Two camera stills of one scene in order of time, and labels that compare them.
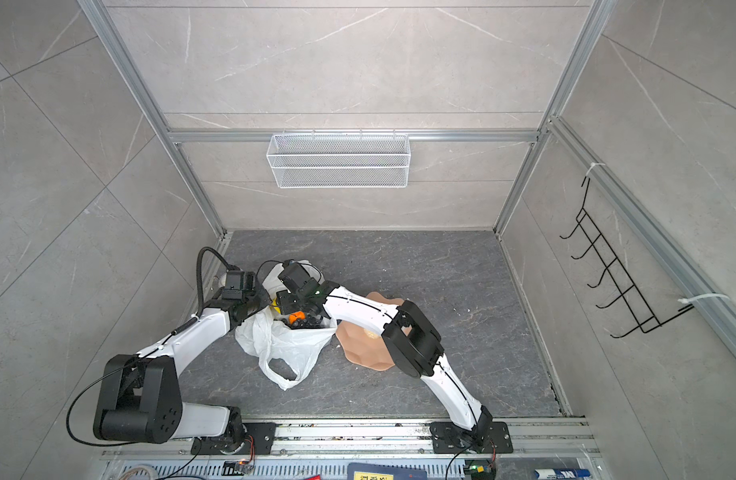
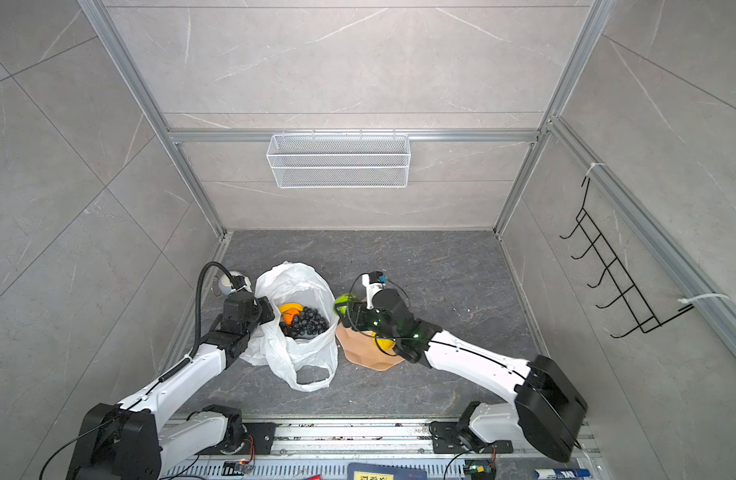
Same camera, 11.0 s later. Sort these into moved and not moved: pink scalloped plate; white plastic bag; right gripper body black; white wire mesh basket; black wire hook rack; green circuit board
Moved: white plastic bag; right gripper body black
Not moved: green circuit board; white wire mesh basket; black wire hook rack; pink scalloped plate
